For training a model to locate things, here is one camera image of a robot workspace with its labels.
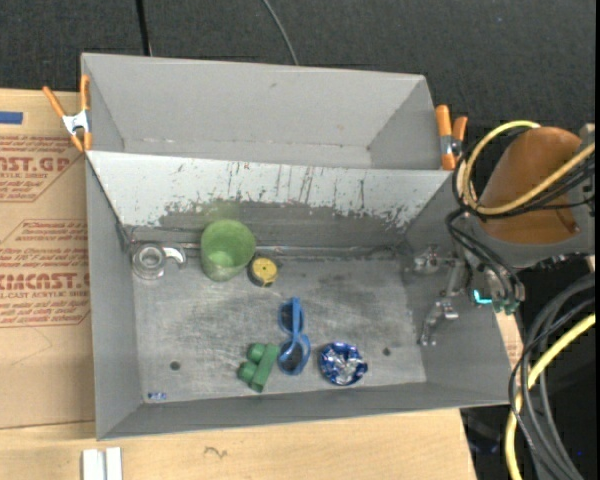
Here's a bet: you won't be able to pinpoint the yellow and black round disc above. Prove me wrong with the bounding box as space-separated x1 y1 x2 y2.
246 256 282 289

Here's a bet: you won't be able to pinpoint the brown cardboard board red print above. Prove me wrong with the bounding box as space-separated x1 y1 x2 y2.
0 86 98 432

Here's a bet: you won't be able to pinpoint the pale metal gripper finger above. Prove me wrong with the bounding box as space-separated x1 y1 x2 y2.
418 298 460 348
411 245 454 276

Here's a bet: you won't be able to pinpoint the clear glass mug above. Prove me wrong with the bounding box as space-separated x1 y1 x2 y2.
131 241 188 282

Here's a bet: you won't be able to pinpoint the blue sunglasses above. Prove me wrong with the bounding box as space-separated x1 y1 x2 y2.
276 296 313 376

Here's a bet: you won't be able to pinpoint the green toy pipe block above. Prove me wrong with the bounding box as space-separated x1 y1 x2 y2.
236 342 282 394

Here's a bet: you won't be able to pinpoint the green plastic cup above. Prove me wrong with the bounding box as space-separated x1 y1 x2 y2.
200 218 257 284

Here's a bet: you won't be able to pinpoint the grey metal bin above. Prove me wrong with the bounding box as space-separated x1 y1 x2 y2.
79 51 514 442

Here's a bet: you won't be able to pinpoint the blue crumpled foil packet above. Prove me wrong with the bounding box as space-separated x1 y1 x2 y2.
318 341 369 387

